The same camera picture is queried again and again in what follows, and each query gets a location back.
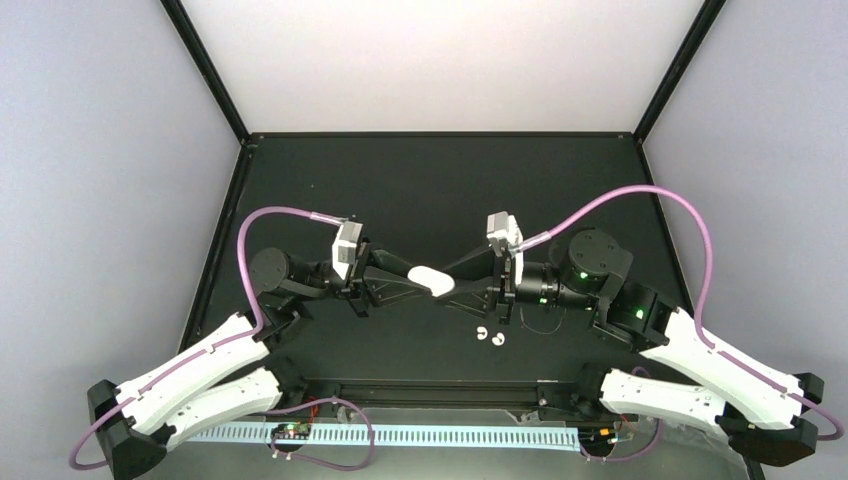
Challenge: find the white charging case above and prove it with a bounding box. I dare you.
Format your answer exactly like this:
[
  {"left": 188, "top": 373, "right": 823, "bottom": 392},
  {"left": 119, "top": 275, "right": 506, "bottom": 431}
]
[{"left": 407, "top": 265, "right": 456, "bottom": 297}]

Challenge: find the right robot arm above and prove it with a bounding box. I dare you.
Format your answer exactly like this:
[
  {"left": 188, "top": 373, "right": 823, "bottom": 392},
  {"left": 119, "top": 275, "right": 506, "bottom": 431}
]
[{"left": 410, "top": 229, "right": 823, "bottom": 467}]

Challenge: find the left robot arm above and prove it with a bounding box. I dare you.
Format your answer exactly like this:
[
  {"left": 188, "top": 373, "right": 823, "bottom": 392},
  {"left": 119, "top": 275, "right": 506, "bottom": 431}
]
[{"left": 87, "top": 241, "right": 454, "bottom": 479}]

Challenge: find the left circuit board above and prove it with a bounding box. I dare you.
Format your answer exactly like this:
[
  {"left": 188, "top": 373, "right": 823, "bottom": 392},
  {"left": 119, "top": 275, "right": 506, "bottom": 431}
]
[{"left": 271, "top": 422, "right": 312, "bottom": 443}]

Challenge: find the circuit board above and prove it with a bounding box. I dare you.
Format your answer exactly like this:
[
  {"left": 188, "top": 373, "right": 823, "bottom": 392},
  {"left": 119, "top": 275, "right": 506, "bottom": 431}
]
[
  {"left": 271, "top": 422, "right": 312, "bottom": 443},
  {"left": 578, "top": 428, "right": 634, "bottom": 445}
]

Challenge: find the right circuit board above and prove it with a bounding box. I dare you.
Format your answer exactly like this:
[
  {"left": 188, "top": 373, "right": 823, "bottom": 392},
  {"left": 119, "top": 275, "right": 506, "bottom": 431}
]
[{"left": 578, "top": 428, "right": 634, "bottom": 445}]

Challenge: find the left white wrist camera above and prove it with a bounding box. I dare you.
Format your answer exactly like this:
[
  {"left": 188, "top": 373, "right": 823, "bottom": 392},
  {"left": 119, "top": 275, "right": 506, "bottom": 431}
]
[{"left": 331, "top": 220, "right": 363, "bottom": 281}]

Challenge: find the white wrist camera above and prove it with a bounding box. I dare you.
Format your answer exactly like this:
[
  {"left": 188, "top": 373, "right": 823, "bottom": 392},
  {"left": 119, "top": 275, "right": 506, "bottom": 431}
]
[
  {"left": 486, "top": 211, "right": 524, "bottom": 257},
  {"left": 331, "top": 220, "right": 363, "bottom": 281}
]

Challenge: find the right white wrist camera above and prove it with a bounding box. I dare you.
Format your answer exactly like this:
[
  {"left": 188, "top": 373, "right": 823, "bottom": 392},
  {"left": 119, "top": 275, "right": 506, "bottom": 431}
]
[{"left": 486, "top": 211, "right": 524, "bottom": 257}]

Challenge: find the purple cable loop front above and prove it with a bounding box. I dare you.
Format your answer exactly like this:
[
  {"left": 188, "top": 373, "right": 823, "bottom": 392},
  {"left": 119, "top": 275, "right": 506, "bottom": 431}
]
[{"left": 268, "top": 395, "right": 377, "bottom": 472}]

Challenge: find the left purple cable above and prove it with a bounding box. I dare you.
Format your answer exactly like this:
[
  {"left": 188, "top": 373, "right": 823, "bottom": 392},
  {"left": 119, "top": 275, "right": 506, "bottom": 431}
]
[{"left": 68, "top": 205, "right": 349, "bottom": 472}]

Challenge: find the light blue cable duct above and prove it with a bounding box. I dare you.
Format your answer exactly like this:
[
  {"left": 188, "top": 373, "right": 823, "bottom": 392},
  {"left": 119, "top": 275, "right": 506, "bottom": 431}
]
[{"left": 189, "top": 421, "right": 581, "bottom": 452}]

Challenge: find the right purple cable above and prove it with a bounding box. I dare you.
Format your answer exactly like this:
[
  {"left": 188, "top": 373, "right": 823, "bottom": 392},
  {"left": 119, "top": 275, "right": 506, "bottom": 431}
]
[{"left": 516, "top": 184, "right": 846, "bottom": 442}]

